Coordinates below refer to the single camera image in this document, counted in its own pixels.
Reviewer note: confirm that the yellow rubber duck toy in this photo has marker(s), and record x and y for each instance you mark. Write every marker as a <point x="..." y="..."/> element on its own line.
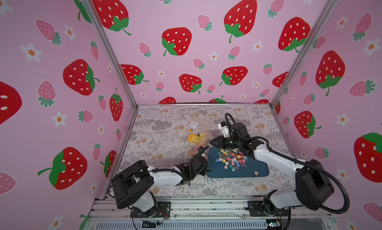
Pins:
<point x="195" y="138"/>

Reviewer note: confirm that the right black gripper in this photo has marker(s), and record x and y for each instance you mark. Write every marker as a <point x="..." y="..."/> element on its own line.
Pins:
<point x="222" y="142"/>

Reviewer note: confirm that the white block pieces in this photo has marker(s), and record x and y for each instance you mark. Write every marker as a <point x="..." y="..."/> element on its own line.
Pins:
<point x="194" y="125"/>

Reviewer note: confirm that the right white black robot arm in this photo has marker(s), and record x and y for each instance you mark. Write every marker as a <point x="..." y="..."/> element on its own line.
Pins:
<point x="313" y="185"/>

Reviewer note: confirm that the dark teal rectangular mat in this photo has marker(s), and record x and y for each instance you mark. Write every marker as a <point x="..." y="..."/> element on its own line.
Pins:
<point x="216" y="170"/>

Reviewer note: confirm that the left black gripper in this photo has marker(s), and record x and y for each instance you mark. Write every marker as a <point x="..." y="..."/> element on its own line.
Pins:
<point x="203" y="172"/>

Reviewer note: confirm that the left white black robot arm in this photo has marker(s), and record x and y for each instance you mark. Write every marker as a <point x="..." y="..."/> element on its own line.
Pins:
<point x="131" y="186"/>

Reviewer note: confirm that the aluminium rail frame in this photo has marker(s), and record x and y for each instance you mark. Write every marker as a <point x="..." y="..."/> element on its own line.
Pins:
<point x="206" y="213"/>

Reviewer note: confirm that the pile of star candies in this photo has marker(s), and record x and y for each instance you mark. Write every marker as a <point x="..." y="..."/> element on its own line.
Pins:
<point x="232" y="160"/>

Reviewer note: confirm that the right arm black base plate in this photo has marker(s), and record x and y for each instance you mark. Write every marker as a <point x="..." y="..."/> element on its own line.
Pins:
<point x="262" y="208"/>

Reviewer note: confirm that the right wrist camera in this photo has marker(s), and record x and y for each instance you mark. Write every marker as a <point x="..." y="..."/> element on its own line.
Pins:
<point x="225" y="128"/>

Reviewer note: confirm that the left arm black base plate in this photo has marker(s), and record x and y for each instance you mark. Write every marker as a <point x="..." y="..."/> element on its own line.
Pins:
<point x="159" y="210"/>

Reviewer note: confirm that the ziploc bag of lollipops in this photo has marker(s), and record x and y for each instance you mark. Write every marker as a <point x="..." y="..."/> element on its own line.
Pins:
<point x="195" y="147"/>

